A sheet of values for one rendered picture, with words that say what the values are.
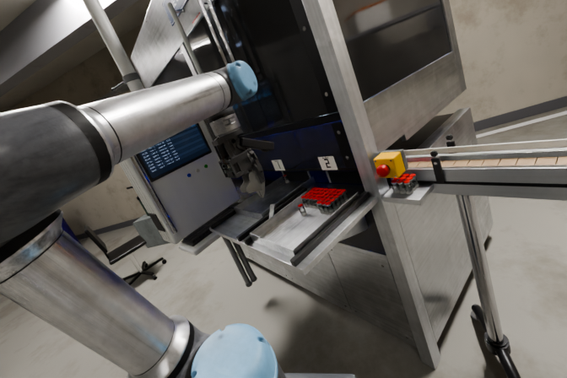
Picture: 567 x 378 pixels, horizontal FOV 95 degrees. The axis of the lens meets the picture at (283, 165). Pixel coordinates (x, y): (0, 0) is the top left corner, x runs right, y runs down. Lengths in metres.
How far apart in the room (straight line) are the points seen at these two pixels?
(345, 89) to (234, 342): 0.72
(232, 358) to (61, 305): 0.24
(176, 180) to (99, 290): 1.18
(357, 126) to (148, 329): 0.75
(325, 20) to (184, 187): 1.15
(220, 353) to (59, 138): 0.37
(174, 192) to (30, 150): 1.31
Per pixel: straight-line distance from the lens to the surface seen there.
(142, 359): 0.52
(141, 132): 0.37
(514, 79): 4.19
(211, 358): 0.50
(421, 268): 1.31
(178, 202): 1.60
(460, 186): 0.99
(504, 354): 1.50
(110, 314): 0.47
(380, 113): 1.02
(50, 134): 0.31
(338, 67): 0.88
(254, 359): 0.47
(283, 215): 1.08
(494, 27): 4.07
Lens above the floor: 1.34
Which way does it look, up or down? 14 degrees down
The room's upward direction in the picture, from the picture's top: 22 degrees counter-clockwise
